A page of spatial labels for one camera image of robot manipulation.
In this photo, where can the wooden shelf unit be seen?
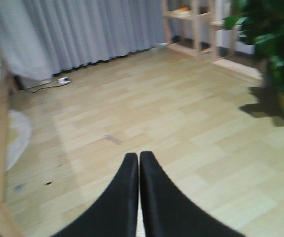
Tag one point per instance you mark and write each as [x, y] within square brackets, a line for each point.
[198, 39]

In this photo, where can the white round rug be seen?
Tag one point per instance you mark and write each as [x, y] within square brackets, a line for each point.
[18, 137]

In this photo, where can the green potted plant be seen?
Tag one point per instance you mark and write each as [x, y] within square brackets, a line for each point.
[261, 24]

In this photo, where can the grey curtain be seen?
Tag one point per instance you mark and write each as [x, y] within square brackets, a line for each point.
[41, 38]

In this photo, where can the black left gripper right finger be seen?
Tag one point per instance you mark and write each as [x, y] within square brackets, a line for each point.
[168, 212]

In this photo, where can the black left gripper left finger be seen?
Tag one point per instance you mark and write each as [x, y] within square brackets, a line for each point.
[114, 213]

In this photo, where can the white floor socket device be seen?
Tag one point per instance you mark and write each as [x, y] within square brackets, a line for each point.
[63, 81]

